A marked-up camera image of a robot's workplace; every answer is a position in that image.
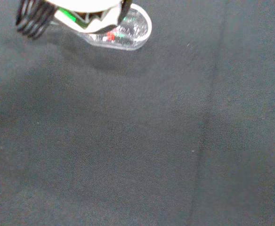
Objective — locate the clear weighing funnel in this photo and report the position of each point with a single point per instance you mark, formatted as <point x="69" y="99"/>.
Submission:
<point x="135" y="28"/>

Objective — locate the black bench cloth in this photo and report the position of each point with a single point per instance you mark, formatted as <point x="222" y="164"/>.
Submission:
<point x="137" y="141"/>

